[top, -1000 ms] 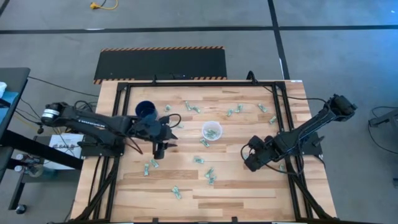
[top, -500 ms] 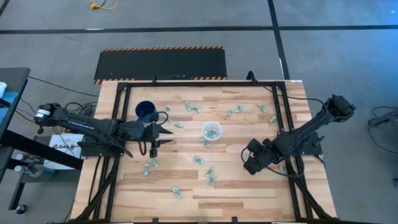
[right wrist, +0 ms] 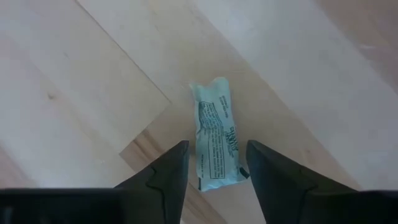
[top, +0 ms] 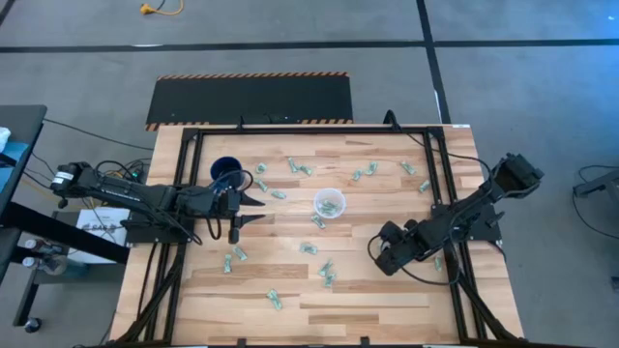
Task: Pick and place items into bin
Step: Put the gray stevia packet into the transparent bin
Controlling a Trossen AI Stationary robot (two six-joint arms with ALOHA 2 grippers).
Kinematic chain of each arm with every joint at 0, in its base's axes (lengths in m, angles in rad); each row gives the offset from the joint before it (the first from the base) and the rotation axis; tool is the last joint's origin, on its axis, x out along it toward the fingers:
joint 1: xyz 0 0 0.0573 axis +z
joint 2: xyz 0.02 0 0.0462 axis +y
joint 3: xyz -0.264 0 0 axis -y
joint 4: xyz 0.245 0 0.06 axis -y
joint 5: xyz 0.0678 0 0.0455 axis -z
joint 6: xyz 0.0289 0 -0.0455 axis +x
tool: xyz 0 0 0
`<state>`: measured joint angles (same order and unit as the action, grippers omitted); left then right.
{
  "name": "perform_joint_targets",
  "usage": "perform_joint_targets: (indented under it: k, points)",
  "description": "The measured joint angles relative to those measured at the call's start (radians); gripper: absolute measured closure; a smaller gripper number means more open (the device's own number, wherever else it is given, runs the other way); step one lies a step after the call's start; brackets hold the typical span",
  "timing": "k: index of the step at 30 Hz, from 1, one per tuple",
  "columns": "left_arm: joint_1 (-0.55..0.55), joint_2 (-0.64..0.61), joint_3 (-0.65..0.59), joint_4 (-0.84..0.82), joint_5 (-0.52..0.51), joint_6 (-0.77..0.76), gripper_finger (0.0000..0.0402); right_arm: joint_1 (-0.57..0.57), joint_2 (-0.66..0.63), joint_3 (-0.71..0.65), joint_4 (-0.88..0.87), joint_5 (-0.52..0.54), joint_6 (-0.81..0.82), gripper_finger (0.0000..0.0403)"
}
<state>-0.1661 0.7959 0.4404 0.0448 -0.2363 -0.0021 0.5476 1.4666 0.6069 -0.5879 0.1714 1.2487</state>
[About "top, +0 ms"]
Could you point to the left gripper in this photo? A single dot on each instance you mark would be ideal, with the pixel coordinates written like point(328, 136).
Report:
point(227, 203)

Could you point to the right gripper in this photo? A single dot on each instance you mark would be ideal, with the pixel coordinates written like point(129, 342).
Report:
point(399, 246)

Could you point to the clear plastic round bin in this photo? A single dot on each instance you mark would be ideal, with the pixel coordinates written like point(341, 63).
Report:
point(320, 198)

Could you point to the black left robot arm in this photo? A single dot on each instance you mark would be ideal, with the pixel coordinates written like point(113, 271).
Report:
point(121, 193)

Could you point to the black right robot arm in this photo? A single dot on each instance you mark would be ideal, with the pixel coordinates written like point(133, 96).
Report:
point(483, 195)

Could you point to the dark blue ceramic mug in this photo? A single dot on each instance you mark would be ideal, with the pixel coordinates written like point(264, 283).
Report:
point(225, 169)

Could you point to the small black box device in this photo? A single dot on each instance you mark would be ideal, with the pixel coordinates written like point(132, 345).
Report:
point(263, 119)

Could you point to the black hazard-striped floor mat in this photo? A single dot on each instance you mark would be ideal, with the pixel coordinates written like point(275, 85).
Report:
point(251, 99)

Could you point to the white printed box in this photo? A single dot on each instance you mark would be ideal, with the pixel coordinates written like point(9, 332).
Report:
point(97, 217)

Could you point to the clear plastic bottle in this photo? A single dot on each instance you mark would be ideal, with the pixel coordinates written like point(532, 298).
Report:
point(33, 244)
point(30, 262)

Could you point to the blue box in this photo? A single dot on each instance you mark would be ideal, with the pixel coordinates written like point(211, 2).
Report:
point(12, 162)

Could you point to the black side desk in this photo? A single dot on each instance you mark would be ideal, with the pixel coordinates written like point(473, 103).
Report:
point(21, 125)

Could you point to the black caster wheel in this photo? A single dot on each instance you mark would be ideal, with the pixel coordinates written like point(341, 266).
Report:
point(33, 325)

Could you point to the white cloth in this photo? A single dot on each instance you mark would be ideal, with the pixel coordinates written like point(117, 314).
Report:
point(2, 137)

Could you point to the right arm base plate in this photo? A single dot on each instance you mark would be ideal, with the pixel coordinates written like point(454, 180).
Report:
point(486, 227)

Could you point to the black aluminium table frame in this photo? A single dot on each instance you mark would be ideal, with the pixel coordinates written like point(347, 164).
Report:
point(314, 130)

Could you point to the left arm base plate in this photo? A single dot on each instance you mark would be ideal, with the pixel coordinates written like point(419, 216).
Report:
point(140, 234)

